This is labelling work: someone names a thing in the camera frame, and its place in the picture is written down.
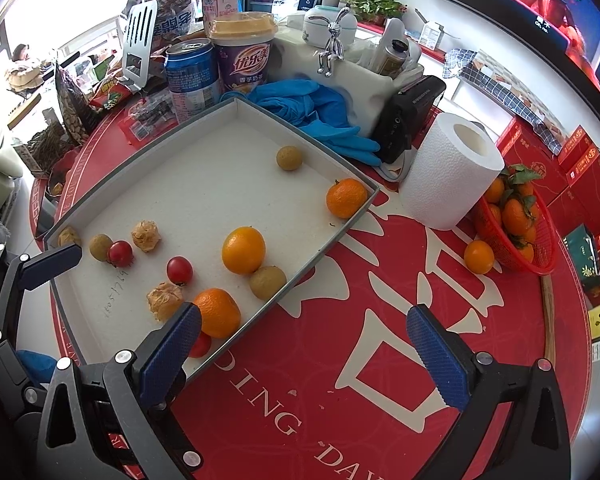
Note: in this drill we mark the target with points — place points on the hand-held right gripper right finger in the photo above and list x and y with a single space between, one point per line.
437 360

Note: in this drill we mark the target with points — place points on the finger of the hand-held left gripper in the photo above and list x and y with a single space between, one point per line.
2 365
52 266

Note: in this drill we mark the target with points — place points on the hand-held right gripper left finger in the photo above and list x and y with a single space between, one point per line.
172 355

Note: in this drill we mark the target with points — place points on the red cherry tomato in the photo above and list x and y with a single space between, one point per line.
201 346
120 253
180 270

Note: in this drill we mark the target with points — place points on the large smooth orange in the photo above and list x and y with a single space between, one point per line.
243 251

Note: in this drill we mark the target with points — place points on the grey shallow tray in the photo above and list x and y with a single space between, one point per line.
205 185

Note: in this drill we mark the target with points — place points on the mandarin with stem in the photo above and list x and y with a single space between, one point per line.
347 199

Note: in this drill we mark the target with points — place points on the long wooden stick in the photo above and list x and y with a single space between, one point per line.
547 320

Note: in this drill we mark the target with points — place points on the red plastic basket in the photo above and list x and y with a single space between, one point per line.
542 255

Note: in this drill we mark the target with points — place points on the pile of leafy mandarins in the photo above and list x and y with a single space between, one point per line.
515 215

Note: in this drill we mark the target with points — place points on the green gift bag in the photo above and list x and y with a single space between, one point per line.
582 260

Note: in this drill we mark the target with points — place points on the clear plastic packet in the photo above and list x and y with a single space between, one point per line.
150 115

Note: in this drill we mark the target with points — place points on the red green snack packet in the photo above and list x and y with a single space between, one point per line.
111 94

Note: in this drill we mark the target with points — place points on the white paper towel roll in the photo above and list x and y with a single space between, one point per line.
450 170

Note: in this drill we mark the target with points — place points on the flat red gift box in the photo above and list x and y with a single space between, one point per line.
530 152

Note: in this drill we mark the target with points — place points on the blue drink can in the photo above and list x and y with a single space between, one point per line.
192 85

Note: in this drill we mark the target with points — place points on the black radio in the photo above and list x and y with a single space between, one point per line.
407 115

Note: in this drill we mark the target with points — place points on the slotted metal spatula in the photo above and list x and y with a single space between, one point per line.
140 35

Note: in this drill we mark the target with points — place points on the slim red gift box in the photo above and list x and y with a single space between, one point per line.
577 152

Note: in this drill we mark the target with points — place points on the crumpled blue rubber gloves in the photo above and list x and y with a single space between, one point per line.
325 120

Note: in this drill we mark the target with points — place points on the large printed snack bag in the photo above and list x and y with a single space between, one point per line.
170 15

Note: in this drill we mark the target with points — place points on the purple milk tea cup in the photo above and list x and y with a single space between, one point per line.
242 55

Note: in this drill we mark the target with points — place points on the white ceramic holder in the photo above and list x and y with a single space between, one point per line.
365 85

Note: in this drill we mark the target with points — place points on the checkered cloth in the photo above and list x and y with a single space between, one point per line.
485 77

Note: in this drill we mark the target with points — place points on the pink milk carton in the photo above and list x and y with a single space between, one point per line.
220 7

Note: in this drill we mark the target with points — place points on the olive green bottle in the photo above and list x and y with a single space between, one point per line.
392 52

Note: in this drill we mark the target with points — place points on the small white carton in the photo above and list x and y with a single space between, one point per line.
432 35

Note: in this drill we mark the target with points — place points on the silver rabbit figurine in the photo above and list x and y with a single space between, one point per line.
330 45

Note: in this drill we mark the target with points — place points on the round white lidded container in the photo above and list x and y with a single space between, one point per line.
327 22

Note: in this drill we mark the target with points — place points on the blue white paper bag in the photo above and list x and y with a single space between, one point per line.
295 2

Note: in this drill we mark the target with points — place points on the green potted plant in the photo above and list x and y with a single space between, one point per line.
375 5

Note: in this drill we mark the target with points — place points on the wall television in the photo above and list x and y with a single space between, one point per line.
530 5

